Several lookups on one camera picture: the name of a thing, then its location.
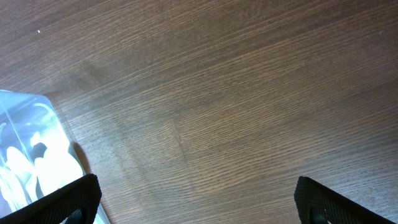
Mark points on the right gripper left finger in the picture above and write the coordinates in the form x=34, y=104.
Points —
x=76, y=202

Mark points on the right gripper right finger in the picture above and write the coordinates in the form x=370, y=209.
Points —
x=317, y=204

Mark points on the clear plastic container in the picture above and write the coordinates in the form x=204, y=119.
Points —
x=30, y=124

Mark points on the thin white plastic spoon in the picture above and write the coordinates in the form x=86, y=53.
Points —
x=12, y=190

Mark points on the wide-handled white spoon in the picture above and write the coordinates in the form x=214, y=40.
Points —
x=21, y=166

